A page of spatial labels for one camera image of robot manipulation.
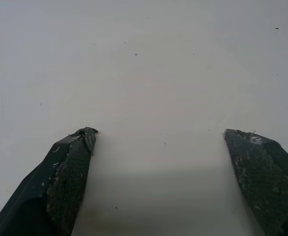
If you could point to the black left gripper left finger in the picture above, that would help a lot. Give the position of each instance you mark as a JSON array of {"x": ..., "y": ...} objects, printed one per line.
[{"x": 35, "y": 191}]

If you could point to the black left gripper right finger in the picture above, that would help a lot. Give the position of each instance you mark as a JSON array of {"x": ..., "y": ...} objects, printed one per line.
[{"x": 269, "y": 184}]

